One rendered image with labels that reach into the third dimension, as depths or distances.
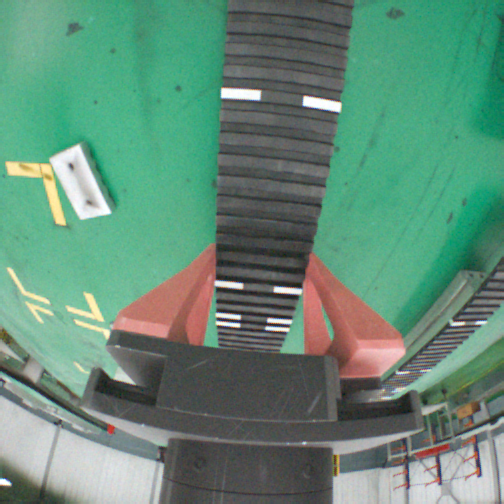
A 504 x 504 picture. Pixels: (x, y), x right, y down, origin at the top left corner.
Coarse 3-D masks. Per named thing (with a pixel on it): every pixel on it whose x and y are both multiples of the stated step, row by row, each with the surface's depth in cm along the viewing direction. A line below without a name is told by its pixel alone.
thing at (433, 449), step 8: (424, 400) 313; (424, 408) 261; (432, 408) 269; (448, 408) 256; (448, 416) 248; (408, 440) 230; (432, 440) 261; (408, 448) 223; (424, 448) 218; (432, 448) 217; (440, 448) 219; (448, 448) 216; (392, 456) 245; (416, 456) 233; (424, 456) 216; (384, 464) 245
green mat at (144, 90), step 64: (0, 0) 5; (64, 0) 7; (128, 0) 7; (192, 0) 8; (384, 0) 7; (448, 0) 6; (0, 64) 8; (64, 64) 9; (128, 64) 10; (192, 64) 10; (384, 64) 9; (448, 64) 8; (0, 128) 11; (64, 128) 12; (128, 128) 12; (192, 128) 12; (384, 128) 11; (448, 128) 10; (0, 192) 15; (64, 192) 15; (128, 192) 15; (192, 192) 15; (384, 192) 14; (448, 192) 13; (0, 256) 21; (64, 256) 20; (128, 256) 19; (192, 256) 18; (320, 256) 18; (384, 256) 17; (448, 256) 16; (0, 320) 37; (64, 320) 29; (64, 384) 65
